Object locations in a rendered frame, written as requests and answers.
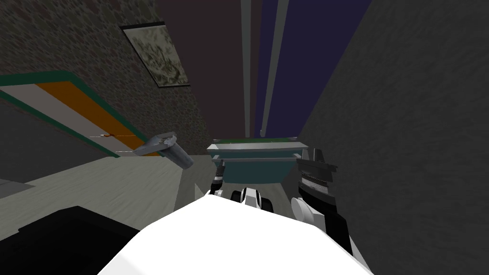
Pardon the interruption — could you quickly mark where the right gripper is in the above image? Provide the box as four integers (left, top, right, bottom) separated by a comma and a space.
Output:
296, 148, 339, 181

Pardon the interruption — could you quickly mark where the teal table with grey top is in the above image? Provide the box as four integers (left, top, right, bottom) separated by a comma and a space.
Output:
206, 137, 309, 185

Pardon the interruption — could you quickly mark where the grey cylinder with flat bar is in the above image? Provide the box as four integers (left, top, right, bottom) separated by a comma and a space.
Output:
133, 132, 195, 170

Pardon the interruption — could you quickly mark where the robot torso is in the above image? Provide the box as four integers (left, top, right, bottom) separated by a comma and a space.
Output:
97, 186, 375, 275

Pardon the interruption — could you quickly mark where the dark blue door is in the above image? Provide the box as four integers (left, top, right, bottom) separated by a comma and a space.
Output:
254, 0, 372, 138

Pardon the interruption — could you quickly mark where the framed pale green picture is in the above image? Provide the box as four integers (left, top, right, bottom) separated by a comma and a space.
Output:
119, 21, 191, 89

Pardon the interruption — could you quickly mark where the orange grey green-edged rug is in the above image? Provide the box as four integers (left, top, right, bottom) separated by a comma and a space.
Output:
0, 70, 162, 159

